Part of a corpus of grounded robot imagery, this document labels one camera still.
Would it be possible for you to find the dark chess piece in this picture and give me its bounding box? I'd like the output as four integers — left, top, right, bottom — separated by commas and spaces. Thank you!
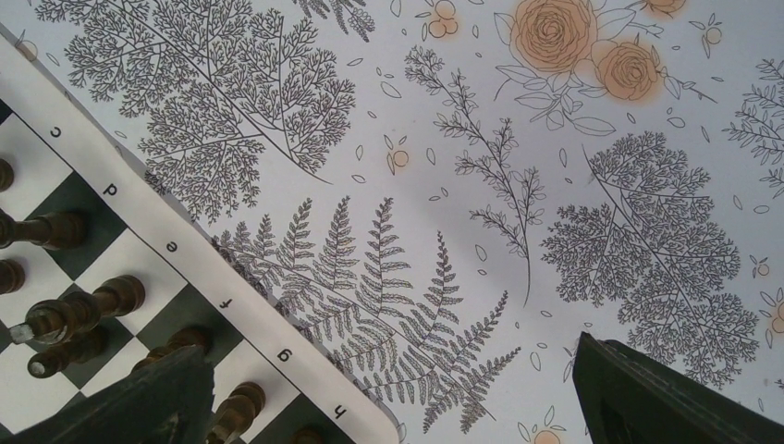
1, 210, 87, 250
205, 381, 266, 444
9, 275, 146, 345
131, 326, 212, 373
0, 258, 26, 294
27, 327, 108, 379
0, 158, 15, 192

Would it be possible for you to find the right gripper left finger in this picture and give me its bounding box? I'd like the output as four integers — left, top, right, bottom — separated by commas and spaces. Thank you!
2, 345, 214, 443

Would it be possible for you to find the black white chessboard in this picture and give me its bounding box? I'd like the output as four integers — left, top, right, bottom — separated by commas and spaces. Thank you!
1, 41, 398, 443

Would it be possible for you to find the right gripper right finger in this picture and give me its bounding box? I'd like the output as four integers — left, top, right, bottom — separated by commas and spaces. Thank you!
572, 332, 783, 444

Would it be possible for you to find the floral patterned table mat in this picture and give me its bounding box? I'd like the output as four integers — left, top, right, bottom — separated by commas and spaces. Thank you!
1, 1, 783, 443

